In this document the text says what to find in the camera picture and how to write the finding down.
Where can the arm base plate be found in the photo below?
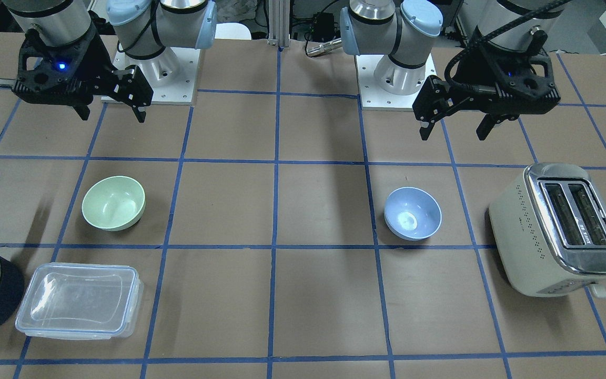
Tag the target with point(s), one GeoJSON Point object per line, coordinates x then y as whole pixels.
{"type": "Point", "coordinates": [172, 75]}
{"type": "Point", "coordinates": [371, 84]}

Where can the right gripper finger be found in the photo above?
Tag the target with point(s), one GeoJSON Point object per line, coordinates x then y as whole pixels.
{"type": "Point", "coordinates": [140, 113]}
{"type": "Point", "coordinates": [83, 111]}

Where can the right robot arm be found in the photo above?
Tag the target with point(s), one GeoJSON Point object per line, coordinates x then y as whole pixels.
{"type": "Point", "coordinates": [144, 28]}

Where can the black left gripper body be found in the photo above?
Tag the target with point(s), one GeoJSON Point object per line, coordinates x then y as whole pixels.
{"type": "Point", "coordinates": [465, 73]}

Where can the green bowl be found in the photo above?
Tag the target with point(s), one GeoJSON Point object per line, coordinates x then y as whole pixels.
{"type": "Point", "coordinates": [114, 203]}

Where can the blue bowl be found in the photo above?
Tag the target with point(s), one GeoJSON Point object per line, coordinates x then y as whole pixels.
{"type": "Point", "coordinates": [412, 214]}

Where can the clear plastic food container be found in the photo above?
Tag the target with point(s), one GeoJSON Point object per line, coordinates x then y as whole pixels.
{"type": "Point", "coordinates": [72, 301]}

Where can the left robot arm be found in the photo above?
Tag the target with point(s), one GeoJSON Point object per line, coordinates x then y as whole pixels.
{"type": "Point", "coordinates": [405, 32]}

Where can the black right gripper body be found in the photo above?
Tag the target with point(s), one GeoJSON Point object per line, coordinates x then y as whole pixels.
{"type": "Point", "coordinates": [102, 59]}

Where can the silver cylindrical connector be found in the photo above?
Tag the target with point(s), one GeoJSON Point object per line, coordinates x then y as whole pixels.
{"type": "Point", "coordinates": [323, 48]}

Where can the cream chrome toaster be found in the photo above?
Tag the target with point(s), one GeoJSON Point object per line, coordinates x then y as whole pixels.
{"type": "Point", "coordinates": [549, 225]}

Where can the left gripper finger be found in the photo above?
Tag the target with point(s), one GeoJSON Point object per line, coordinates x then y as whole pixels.
{"type": "Point", "coordinates": [425, 130]}
{"type": "Point", "coordinates": [486, 125]}

